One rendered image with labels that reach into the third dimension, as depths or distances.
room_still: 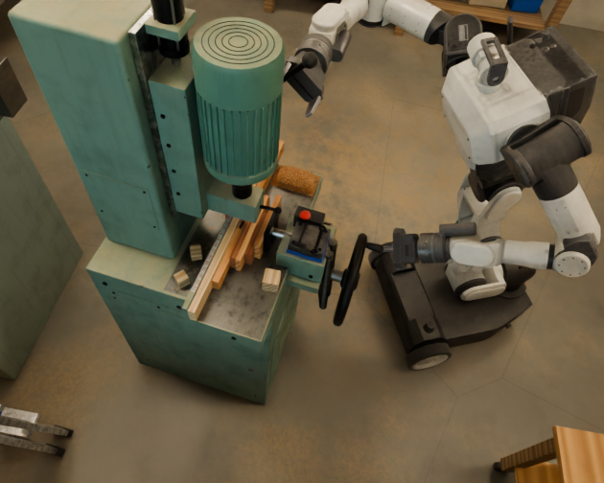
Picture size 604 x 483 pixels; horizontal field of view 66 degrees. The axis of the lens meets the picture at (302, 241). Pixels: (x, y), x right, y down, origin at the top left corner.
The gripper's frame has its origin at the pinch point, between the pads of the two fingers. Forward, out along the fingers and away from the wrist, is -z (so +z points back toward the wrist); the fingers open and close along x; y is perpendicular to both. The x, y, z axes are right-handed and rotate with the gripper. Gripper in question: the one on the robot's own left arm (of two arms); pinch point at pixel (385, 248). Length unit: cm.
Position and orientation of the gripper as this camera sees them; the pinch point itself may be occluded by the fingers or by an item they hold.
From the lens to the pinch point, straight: 143.7
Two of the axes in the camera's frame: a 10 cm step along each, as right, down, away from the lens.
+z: 8.7, -0.3, -4.9
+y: -4.9, -0.2, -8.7
